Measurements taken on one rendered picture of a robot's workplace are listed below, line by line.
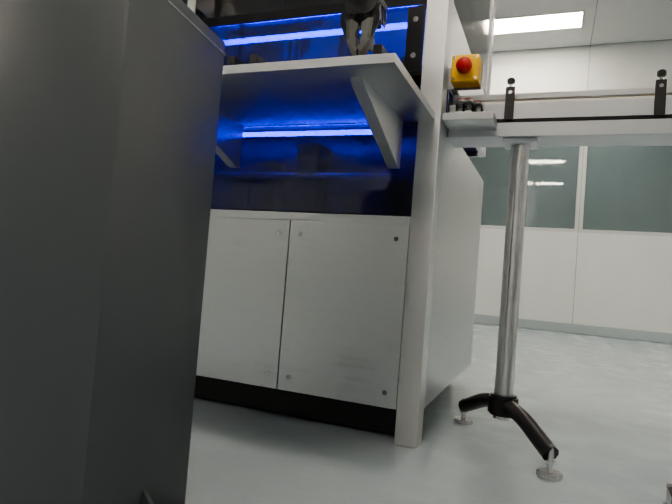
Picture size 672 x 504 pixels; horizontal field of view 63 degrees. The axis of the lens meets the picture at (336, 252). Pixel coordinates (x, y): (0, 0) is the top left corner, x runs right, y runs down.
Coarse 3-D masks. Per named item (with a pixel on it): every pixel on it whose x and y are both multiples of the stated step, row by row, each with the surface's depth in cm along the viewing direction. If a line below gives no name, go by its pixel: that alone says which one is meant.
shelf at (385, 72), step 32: (256, 64) 119; (288, 64) 116; (320, 64) 113; (352, 64) 110; (384, 64) 109; (224, 96) 138; (256, 96) 136; (288, 96) 134; (320, 96) 132; (352, 96) 130; (384, 96) 128; (416, 96) 126
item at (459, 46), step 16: (384, 0) 152; (400, 0) 150; (416, 0) 148; (224, 16) 171; (240, 16) 169; (256, 16) 167; (272, 16) 164; (288, 16) 162; (304, 16) 160; (464, 48) 172
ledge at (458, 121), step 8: (456, 112) 142; (464, 112) 141; (472, 112) 141; (480, 112) 140; (488, 112) 139; (448, 120) 143; (456, 120) 143; (464, 120) 142; (472, 120) 142; (480, 120) 141; (488, 120) 141; (496, 120) 146; (448, 128) 151; (456, 128) 150; (464, 128) 150; (472, 128) 149; (480, 128) 149; (488, 128) 148; (496, 128) 148
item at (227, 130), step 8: (224, 120) 156; (232, 120) 160; (224, 128) 156; (232, 128) 160; (240, 128) 164; (224, 136) 157; (232, 136) 161; (240, 136) 165; (216, 144) 154; (224, 144) 157; (232, 144) 161; (240, 144) 165; (216, 152) 158; (224, 152) 157; (232, 152) 161; (240, 152) 165; (224, 160) 161; (232, 160) 161
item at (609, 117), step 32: (480, 96) 153; (512, 96) 147; (544, 96) 147; (576, 96) 144; (608, 96) 142; (640, 96) 144; (512, 128) 147; (544, 128) 144; (576, 128) 141; (608, 128) 139; (640, 128) 136
